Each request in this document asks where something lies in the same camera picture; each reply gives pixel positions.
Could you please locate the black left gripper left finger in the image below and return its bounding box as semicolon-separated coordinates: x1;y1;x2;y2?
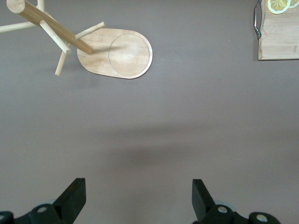
0;178;86;224

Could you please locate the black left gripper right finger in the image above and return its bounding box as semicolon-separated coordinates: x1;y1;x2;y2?
192;179;281;224

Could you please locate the wooden mug rack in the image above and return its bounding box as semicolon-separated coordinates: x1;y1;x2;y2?
0;0;153;80

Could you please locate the wooden cutting board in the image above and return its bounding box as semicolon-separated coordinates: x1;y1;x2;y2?
253;0;299;61

